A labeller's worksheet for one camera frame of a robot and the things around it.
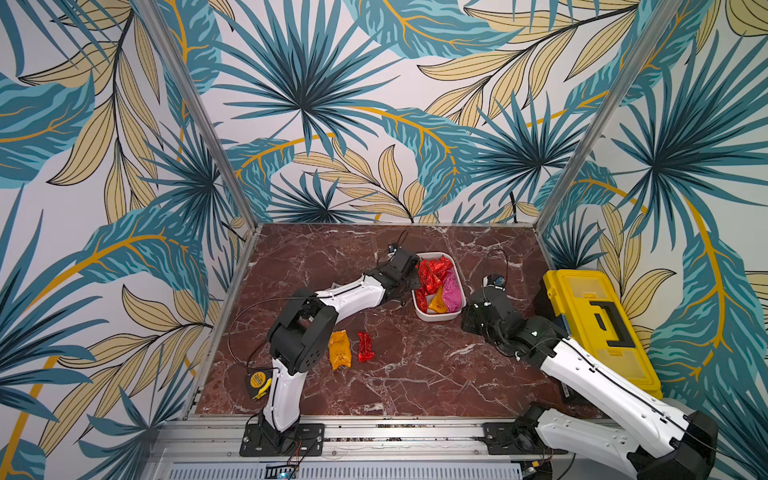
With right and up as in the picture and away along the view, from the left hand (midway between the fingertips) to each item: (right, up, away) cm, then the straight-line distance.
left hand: (415, 280), depth 94 cm
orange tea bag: (-22, -19, -8) cm, 31 cm away
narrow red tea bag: (-15, -20, -8) cm, 27 cm away
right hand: (+12, -7, -16) cm, 21 cm away
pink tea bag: (+11, -4, -1) cm, 12 cm away
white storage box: (+5, -11, -3) cm, 12 cm away
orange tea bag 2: (+7, -8, +1) cm, 11 cm away
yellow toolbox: (+44, -8, -17) cm, 48 cm away
